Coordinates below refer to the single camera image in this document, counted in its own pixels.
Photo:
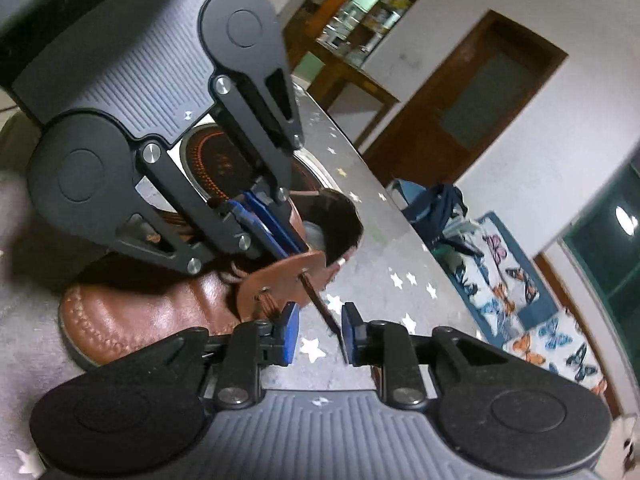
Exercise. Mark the blue sofa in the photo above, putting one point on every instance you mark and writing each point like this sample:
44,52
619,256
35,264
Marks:
542,312

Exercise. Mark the brown shoelace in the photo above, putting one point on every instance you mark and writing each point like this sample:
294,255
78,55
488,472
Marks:
320,305

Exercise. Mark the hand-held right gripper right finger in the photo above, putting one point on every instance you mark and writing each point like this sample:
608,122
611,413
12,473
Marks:
350,332

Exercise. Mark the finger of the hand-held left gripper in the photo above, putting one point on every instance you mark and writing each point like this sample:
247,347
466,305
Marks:
240,215
280,230

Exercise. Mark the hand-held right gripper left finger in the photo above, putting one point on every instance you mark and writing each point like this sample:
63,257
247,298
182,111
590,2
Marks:
290,332

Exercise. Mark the brown leather shoe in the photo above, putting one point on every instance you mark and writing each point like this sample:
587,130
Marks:
150,320

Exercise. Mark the dark wooden door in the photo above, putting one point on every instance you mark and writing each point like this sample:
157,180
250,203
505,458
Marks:
450,125

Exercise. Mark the green framed window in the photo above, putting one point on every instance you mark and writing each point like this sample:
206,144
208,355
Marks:
600,260

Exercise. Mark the round black induction cooktop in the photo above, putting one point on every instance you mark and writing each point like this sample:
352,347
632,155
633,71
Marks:
220,160

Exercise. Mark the large butterfly print cushion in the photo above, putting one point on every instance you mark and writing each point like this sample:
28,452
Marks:
555,350

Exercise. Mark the grey star print tablecloth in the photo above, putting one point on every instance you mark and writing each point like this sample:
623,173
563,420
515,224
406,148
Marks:
390,240

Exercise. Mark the black backpack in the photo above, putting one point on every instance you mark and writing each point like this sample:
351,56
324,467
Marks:
435,205

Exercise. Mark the wooden console table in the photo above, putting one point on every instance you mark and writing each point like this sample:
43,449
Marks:
350,77

